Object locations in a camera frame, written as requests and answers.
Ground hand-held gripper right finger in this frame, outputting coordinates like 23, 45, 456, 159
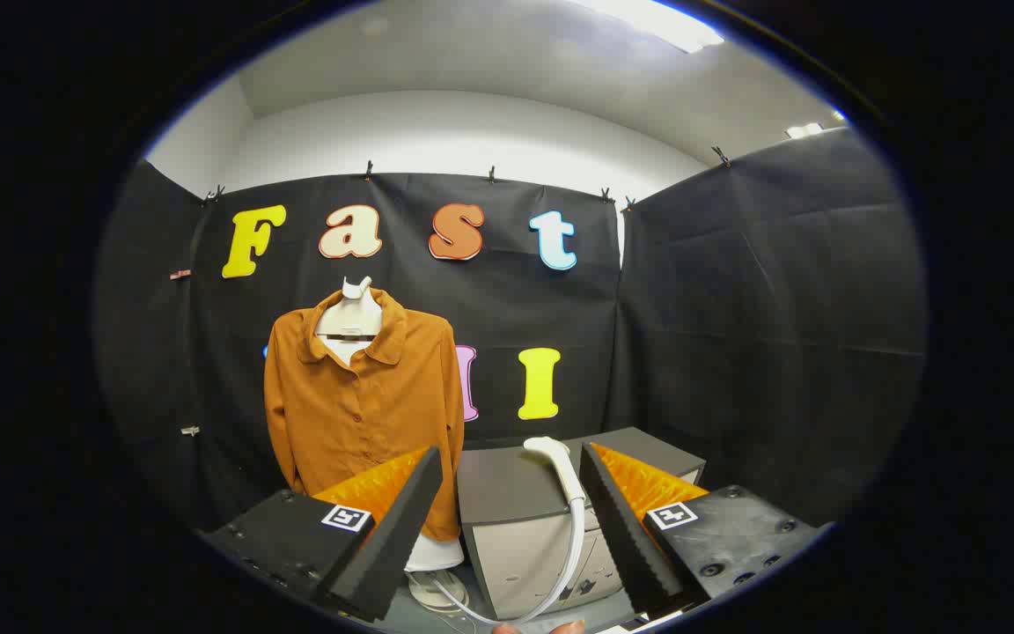
579, 442, 825, 620

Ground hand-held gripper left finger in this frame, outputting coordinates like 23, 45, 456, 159
199, 445, 445, 623

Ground orange button shirt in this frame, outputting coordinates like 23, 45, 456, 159
263, 288, 466, 542

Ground white garment hanger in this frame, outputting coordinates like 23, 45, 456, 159
315, 276, 383, 366

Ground white round stand base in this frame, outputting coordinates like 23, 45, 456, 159
406, 533, 473, 614

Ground grey cabinet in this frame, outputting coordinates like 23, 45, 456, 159
457, 427, 707, 620

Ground black backdrop cloth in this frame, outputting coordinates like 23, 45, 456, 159
93, 126, 926, 529

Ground row of black clips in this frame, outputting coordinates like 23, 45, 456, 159
203, 145, 732, 212

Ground long ceiling light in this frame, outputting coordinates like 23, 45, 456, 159
573, 0, 726, 54

